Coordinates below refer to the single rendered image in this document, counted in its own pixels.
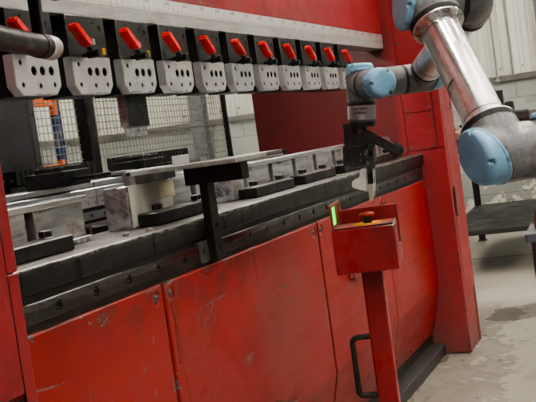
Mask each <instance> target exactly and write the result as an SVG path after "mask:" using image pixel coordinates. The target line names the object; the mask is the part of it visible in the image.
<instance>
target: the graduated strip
mask: <svg viewBox="0 0 536 402"><path fill-rule="evenodd" d="M72 1H78V2H89V3H95V4H101V5H107V6H119V7H125V8H131V9H137V10H148V11H155V12H160V13H167V14H178V15H184V16H190V17H197V18H208V19H214V20H220V21H226V22H237V23H243V24H250V25H256V26H267V27H274V28H279V29H286V30H296V31H303V32H309V33H316V34H327V35H333V36H339V37H350V38H356V39H362V40H369V41H380V42H383V40H382V35H381V34H376V33H366V32H361V31H356V30H347V29H342V28H337V27H331V26H322V25H317V24H311V23H306V22H297V21H291V20H286V19H281V18H272V17H267V16H262V15H256V14H247V13H242V12H236V11H231V10H222V9H216V8H211V7H206V6H197V5H192V4H187V3H181V2H172V1H167V0H72Z"/></svg>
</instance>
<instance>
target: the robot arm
mask: <svg viewBox="0 0 536 402"><path fill-rule="evenodd" d="M493 4H494V0H392V15H393V20H394V23H395V25H396V28H397V29H398V30H401V31H404V32H406V31H407V30H410V31H411V33H412V36H413V37H414V39H415V41H416V42H418V43H419V44H421V45H424V47H423V48H422V50H421V51H420V53H419V54H418V56H417V57H416V59H415V60H414V61H413V63H412V64H408V65H397V66H390V67H384V68H382V67H376V68H374V67H373V64H372V63H354V64H348V65H347V66H346V76H345V80H346V93H347V103H348V104H347V109H348V121H350V122H349V123H348V124H342V128H343V129H344V146H343V162H344V166H346V167H348V166H350V167H359V166H362V165H366V166H367V167H363V168H362V169H361V170H360V176H359V178H357V179H355V180H354V181H352V187H353V188H355V189H358V190H362V191H368V197H369V201H372V200H373V198H374V196H375V194H376V145H377V146H379V147H381V148H383V149H385V150H387V151H389V153H390V154H392V155H393V156H396V157H398V156H402V155H403V154H404V151H405V149H404V148H403V146H402V145H401V144H399V143H396V142H395V143H393V142H392V141H390V140H387V139H385V138H384V137H382V136H379V135H377V134H376V133H374V132H371V131H369V130H368V126H376V121H374V120H375V119H376V99H380V98H384V97H390V96H397V95H403V94H409V93H419V92H431V91H432V90H436V89H440V88H441V87H442V86H443V84H444V85H445V87H446V89H447V92H448V94H449V96H450V98H451V100H452V102H453V104H454V106H455V108H456V110H457V112H458V114H459V117H460V119H461V121H462V122H463V127H462V128H461V131H460V137H459V140H458V147H457V149H458V153H459V155H460V157H459V162H460V164H461V166H462V168H463V170H464V172H465V173H466V175H467V176H468V178H469V179H470V180H472V181H473V182H474V183H477V184H478V185H482V186H490V185H495V186H499V185H503V184H506V183H513V182H518V181H523V180H528V179H536V112H533V113H531V114H530V118H529V120H528V121H519V119H518V118H517V116H516V114H515V112H514V110H513V109H512V108H511V107H509V106H505V105H502V103H501V102H500V100H499V98H498V96H497V94H496V92H495V90H494V88H493V86H492V84H491V82H490V80H489V79H488V77H487V75H486V73H485V71H484V69H483V67H482V65H481V63H480V61H479V59H478V57H477V56H476V54H475V51H474V50H473V48H472V46H471V43H470V42H469V40H468V38H469V37H470V36H471V34H472V33H473V32H475V31H478V30H480V29H481V28H482V27H483V26H484V24H485V23H486V22H487V20H488V18H489V17H490V16H491V12H492V10H493ZM367 104H370V105H367ZM353 105H356V106H353ZM359 129H361V133H359Z"/></svg>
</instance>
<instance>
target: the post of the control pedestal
mask: <svg viewBox="0 0 536 402"><path fill-rule="evenodd" d="M361 276H362V282H363V287H364V294H365V305H366V311H367V317H368V328H369V334H370V341H371V346H372V358H373V364H374V370H375V376H376V387H377V393H378V399H379V402H401V400H400V389H399V382H398V376H397V370H396V359H395V353H394V347H393V340H392V329H391V323H390V316H389V311H388V299H387V294H386V287H385V281H384V271H383V270H382V271H374V272H367V273H361Z"/></svg>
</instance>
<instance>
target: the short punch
mask: <svg viewBox="0 0 536 402"><path fill-rule="evenodd" d="M117 103H118V108H119V114H120V123H121V127H122V128H123V129H124V128H125V133H126V137H130V136H145V135H148V129H147V126H149V125H150V122H149V116H148V106H147V101H146V95H123V96H118V97H117Z"/></svg>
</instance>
